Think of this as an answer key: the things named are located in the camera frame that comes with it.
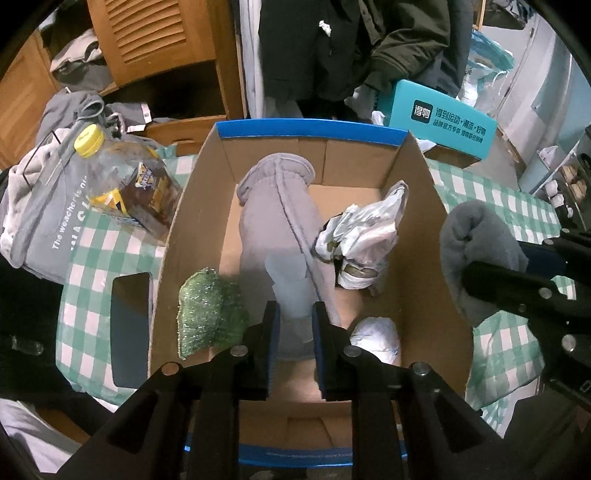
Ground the pile of grey clothes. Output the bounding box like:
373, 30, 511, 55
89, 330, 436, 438
48, 28, 118, 93

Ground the pair of brown shoes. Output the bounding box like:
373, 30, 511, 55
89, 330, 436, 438
561, 164, 585, 195

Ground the green glitter cloth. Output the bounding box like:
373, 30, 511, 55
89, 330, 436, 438
178, 268, 250, 361

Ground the long grey fleece cloth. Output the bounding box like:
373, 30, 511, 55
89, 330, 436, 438
236, 154, 342, 363

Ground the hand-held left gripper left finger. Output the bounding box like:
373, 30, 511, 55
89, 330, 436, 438
55, 301, 282, 480

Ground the dark grey coat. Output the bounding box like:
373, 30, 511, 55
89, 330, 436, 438
429, 0, 483, 97

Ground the olive jacket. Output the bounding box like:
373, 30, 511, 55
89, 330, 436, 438
358, 0, 451, 90

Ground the white patterned plastic bag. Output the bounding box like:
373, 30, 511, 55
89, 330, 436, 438
315, 181, 411, 296

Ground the blue trimmed storage bag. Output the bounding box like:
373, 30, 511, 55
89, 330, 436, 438
459, 32, 515, 104

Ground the green checked tablecloth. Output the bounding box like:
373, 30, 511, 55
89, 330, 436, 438
55, 143, 578, 430

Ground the dark rectangular slab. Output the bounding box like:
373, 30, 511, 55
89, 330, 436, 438
111, 272, 153, 389

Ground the light blue plastic bag bundle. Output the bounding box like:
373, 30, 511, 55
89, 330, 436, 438
348, 316, 402, 367

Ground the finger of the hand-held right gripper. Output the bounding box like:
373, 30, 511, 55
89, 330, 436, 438
516, 233, 591, 280
462, 260, 591, 370

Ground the shoe rack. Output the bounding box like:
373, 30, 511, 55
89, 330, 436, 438
517, 134, 591, 227

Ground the wooden louvered wardrobe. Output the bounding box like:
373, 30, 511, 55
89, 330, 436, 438
0, 0, 247, 169

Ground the pair of white shoes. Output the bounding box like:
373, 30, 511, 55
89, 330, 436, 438
545, 180, 575, 217

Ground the teal printed box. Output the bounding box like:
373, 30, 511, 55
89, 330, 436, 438
385, 79, 498, 160

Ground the black coat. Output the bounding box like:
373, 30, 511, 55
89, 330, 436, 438
256, 0, 370, 102

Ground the light blue cabinet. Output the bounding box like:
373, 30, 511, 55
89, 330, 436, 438
517, 152, 561, 195

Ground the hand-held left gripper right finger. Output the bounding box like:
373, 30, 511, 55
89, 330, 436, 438
311, 301, 509, 480

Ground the white shirt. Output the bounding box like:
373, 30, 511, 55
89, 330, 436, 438
238, 0, 266, 116

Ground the blue cardboard box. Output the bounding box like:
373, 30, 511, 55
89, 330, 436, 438
148, 121, 476, 469

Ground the yellow cap plastic bottle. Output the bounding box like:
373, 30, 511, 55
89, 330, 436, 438
74, 126, 183, 241

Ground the grey hoodie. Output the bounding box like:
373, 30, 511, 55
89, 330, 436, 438
34, 90, 153, 148

